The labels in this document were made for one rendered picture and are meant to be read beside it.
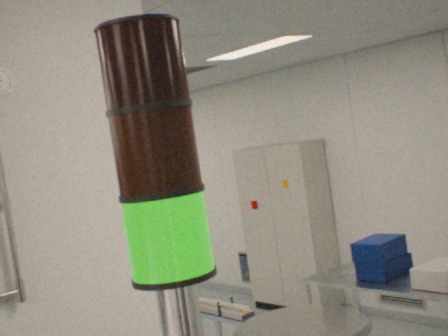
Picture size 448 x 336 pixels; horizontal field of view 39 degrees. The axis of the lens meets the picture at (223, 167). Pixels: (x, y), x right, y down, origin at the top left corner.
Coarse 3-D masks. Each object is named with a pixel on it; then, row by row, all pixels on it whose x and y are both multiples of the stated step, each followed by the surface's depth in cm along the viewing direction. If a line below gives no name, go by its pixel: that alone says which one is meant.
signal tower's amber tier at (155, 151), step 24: (120, 120) 35; (144, 120) 35; (168, 120) 35; (192, 120) 37; (120, 144) 36; (144, 144) 35; (168, 144) 35; (192, 144) 36; (120, 168) 36; (144, 168) 35; (168, 168) 35; (192, 168) 36; (120, 192) 37; (144, 192) 35
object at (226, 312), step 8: (200, 304) 516; (208, 304) 513; (216, 304) 496; (224, 304) 504; (232, 304) 491; (208, 312) 502; (216, 312) 493; (224, 312) 485; (232, 312) 479; (240, 312) 477; (248, 312) 474; (216, 320) 494; (224, 320) 487; (232, 320) 479; (240, 320) 471
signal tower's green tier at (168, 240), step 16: (128, 208) 36; (144, 208) 35; (160, 208) 35; (176, 208) 35; (192, 208) 36; (128, 224) 36; (144, 224) 35; (160, 224) 35; (176, 224) 35; (192, 224) 36; (128, 240) 37; (144, 240) 35; (160, 240) 35; (176, 240) 35; (192, 240) 36; (208, 240) 37; (144, 256) 36; (160, 256) 35; (176, 256) 35; (192, 256) 36; (208, 256) 37; (144, 272) 36; (160, 272) 35; (176, 272) 35; (192, 272) 36; (208, 272) 36
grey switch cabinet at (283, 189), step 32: (256, 160) 771; (288, 160) 728; (320, 160) 731; (256, 192) 779; (288, 192) 736; (320, 192) 729; (256, 224) 788; (288, 224) 743; (320, 224) 727; (256, 256) 797; (288, 256) 751; (320, 256) 724; (256, 288) 807; (288, 288) 760; (320, 288) 722
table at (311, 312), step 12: (264, 312) 468; (276, 312) 464; (288, 312) 459; (300, 312) 455; (312, 312) 451; (324, 312) 447; (336, 312) 443; (348, 312) 439; (360, 312) 435; (240, 324) 448; (252, 324) 443; (264, 324) 440; (276, 324) 436; (288, 324) 432; (300, 324) 428; (312, 324) 425; (324, 324) 421; (336, 324) 417; (348, 324) 414; (360, 324) 411
